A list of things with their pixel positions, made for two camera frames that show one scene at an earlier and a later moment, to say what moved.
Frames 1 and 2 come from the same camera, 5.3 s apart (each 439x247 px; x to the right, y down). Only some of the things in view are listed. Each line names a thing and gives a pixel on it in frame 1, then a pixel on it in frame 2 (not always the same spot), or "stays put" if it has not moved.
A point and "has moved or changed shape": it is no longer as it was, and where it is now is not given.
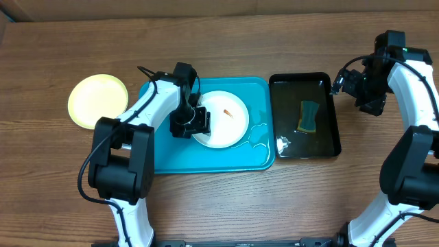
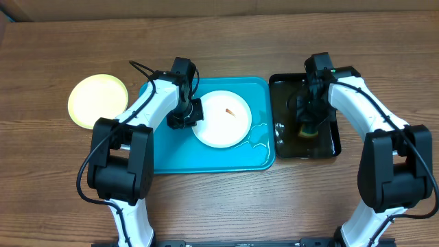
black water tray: [287, 90] stays put
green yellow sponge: [309, 112] has moved or changed shape
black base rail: [306, 242] stays put
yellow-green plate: [95, 96] stays put
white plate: [229, 119] stays put
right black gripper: [375, 108] -> [306, 114]
